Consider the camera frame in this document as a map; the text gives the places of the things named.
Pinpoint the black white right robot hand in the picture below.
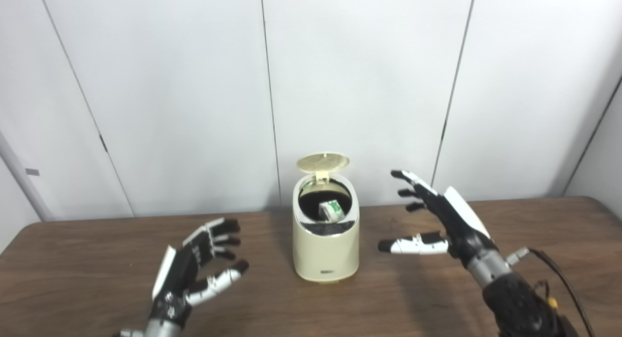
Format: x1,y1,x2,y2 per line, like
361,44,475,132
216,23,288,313
378,170,499,267

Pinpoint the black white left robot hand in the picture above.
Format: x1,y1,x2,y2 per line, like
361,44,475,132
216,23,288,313
149,218,250,328

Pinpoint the green white milk carton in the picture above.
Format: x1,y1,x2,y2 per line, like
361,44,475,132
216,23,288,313
319,199,346,222

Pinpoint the cream round bin lid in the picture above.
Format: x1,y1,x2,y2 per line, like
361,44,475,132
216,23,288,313
296,152,350,182

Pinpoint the cream-colored bin body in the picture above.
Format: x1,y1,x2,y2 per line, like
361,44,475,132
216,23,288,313
292,174,361,283

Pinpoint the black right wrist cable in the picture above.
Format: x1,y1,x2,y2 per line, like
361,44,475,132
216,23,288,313
505,248,596,337

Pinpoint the white wall corner post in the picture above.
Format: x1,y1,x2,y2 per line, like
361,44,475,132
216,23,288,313
0,131,54,222

